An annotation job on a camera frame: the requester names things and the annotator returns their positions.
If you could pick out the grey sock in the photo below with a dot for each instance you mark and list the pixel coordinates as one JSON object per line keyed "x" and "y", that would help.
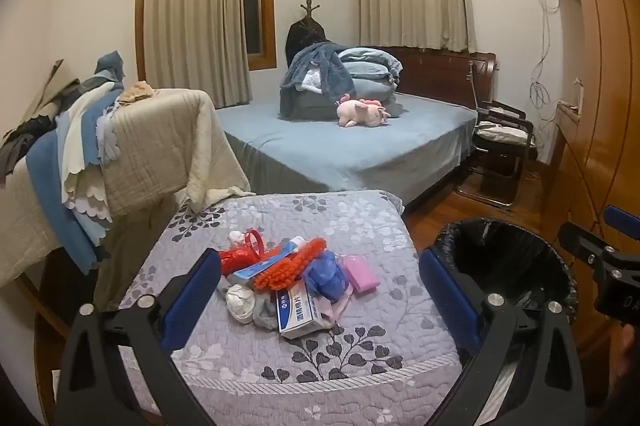
{"x": 265, "y": 313}

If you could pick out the pink cloth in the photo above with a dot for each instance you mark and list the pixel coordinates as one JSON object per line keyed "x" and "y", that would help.
{"x": 337, "y": 306}

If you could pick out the pale blue scalloped cloth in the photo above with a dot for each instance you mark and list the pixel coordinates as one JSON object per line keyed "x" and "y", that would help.
{"x": 106, "y": 136}

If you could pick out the purple floral quilted table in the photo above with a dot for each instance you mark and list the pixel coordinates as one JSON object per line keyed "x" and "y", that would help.
{"x": 310, "y": 216}

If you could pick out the pink plush toy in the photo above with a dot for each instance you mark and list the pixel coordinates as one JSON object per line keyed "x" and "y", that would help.
{"x": 357, "y": 111}

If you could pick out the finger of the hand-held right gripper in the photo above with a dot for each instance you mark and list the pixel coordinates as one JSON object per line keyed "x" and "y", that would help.
{"x": 590, "y": 246}
{"x": 622, "y": 218}

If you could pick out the dark wooden headboard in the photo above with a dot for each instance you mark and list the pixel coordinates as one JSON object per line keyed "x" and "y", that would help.
{"x": 440, "y": 73}

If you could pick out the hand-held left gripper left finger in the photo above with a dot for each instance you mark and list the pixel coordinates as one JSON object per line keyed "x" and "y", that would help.
{"x": 192, "y": 291}

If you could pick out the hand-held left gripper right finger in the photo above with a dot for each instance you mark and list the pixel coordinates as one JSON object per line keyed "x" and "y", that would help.
{"x": 450, "y": 296}

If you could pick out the blue white toothpaste box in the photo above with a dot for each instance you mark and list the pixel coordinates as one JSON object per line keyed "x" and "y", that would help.
{"x": 300, "y": 316}

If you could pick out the beige covered chair with cloths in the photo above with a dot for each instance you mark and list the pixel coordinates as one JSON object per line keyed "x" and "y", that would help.
{"x": 150, "y": 146}

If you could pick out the cream scalloped cloth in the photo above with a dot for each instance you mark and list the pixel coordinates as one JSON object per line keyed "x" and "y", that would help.
{"x": 75, "y": 146}

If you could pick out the pink soap bar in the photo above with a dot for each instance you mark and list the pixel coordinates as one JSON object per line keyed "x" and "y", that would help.
{"x": 362, "y": 276}

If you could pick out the dark coat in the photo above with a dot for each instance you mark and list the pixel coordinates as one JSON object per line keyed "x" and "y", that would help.
{"x": 302, "y": 38}

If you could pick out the bed with blue sheet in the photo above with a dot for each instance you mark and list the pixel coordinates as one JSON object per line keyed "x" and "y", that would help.
{"x": 350, "y": 151}

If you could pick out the white wad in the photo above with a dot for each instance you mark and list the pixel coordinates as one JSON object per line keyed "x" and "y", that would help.
{"x": 240, "y": 303}

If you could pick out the wooden coat rack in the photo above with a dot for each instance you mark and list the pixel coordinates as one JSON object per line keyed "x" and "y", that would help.
{"x": 309, "y": 8}

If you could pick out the black metal chair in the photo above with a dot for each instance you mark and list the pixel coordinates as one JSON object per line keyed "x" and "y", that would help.
{"x": 500, "y": 156}

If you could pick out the blue felt cloth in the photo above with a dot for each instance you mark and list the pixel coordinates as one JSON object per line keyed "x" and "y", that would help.
{"x": 50, "y": 186}

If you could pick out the blue toothpaste tube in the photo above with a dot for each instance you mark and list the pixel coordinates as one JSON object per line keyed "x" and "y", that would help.
{"x": 247, "y": 275}

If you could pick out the wooden framed window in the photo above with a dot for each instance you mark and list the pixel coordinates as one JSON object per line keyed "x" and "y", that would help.
{"x": 257, "y": 6}

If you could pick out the black trash bin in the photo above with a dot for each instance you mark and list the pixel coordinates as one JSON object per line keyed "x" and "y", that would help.
{"x": 510, "y": 256}

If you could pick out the orange foam net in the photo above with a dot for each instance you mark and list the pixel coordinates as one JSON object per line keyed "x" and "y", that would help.
{"x": 285, "y": 271}

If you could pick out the red plastic bag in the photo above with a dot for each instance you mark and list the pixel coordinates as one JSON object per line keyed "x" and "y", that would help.
{"x": 235, "y": 261}

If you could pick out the teal cloth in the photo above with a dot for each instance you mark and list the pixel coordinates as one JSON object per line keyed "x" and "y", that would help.
{"x": 110, "y": 66}

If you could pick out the dark grey cloth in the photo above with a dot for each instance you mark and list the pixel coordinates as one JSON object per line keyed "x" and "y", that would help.
{"x": 25, "y": 146}

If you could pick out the tan crumpled cloth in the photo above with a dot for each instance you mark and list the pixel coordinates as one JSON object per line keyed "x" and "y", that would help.
{"x": 137, "y": 92}

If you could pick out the blue grey robe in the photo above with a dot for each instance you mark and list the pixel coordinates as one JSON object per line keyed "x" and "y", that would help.
{"x": 310, "y": 66}

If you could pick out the person's right hand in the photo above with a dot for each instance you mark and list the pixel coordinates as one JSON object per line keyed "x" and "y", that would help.
{"x": 627, "y": 348}

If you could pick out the wooden wardrobe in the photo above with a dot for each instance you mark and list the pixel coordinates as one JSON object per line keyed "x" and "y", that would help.
{"x": 595, "y": 81}

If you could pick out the blue plastic bag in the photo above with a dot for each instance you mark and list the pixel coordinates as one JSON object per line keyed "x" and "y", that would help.
{"x": 325, "y": 278}

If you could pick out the pale chair cushion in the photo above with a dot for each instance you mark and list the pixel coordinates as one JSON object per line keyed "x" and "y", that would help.
{"x": 500, "y": 133}

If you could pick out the pile of folded bedding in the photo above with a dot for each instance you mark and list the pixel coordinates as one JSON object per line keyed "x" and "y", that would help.
{"x": 370, "y": 71}

